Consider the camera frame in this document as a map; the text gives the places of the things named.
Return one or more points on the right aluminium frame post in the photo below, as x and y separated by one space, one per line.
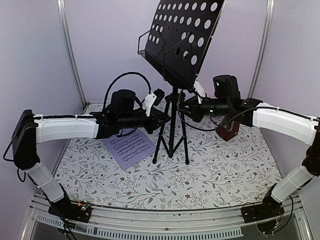
269 11

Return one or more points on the purple sheet music paper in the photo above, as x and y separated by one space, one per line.
130 149

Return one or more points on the front aluminium rail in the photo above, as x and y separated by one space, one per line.
111 223

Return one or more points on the black perforated music stand desk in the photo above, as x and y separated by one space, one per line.
179 38

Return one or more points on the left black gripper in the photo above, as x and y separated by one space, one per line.
154 117

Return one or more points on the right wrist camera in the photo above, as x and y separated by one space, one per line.
199 91

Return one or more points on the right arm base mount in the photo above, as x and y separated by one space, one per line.
253 212

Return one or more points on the black folding tripod stand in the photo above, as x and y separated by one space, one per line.
172 100

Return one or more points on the floral patterned table mat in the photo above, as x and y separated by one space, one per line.
207 172

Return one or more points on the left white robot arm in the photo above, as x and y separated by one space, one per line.
34 129

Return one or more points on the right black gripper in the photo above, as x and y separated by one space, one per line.
195 108

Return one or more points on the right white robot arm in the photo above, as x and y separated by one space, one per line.
253 112

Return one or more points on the dark red metronome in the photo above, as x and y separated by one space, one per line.
228 131

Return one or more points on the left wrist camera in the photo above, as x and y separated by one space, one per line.
152 99

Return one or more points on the left aluminium frame post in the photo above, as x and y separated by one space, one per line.
61 7

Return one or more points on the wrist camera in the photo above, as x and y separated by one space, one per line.
152 99
199 91

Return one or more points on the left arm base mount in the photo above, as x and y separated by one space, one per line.
69 210

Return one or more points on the aluminium frame post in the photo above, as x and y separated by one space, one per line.
61 7
269 11

